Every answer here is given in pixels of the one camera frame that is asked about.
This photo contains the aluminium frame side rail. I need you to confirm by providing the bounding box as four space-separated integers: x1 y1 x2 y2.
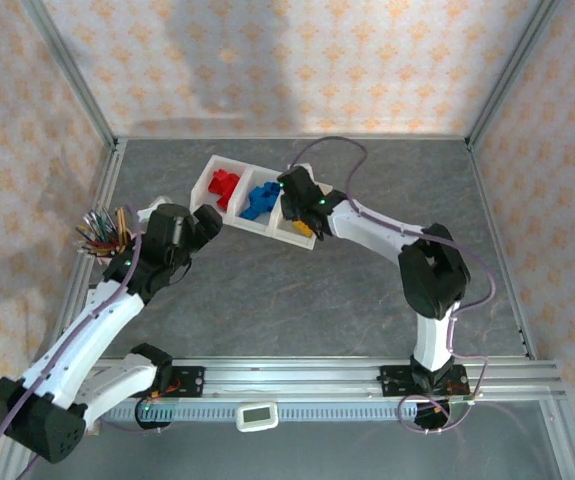
46 139 128 362
465 141 538 360

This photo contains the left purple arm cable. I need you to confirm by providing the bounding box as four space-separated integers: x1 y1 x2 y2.
0 230 168 480

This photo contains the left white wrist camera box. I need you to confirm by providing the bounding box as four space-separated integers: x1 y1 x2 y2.
136 195 168 225

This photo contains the grey slotted cable duct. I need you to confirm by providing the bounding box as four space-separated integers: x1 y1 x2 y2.
101 401 448 424

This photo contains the aluminium frame leg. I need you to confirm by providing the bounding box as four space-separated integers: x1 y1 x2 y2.
539 399 575 480

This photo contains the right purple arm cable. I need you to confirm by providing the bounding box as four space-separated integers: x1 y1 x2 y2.
286 135 497 436

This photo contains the white digital timer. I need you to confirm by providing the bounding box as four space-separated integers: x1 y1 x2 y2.
235 401 280 433

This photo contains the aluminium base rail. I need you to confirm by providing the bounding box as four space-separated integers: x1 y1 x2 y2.
86 357 566 404

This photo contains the aluminium frame post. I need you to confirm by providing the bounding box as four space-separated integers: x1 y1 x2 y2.
19 0 121 151
465 0 564 149

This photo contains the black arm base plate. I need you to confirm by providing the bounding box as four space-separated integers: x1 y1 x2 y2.
166 366 206 400
379 364 472 400

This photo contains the bunch of colored pencils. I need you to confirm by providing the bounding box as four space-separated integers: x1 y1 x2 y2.
75 204 131 259

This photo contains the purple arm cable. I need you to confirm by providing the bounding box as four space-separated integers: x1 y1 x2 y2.
286 135 497 436
0 230 168 480

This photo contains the aluminium frame back bar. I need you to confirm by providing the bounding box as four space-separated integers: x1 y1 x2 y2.
114 133 471 142

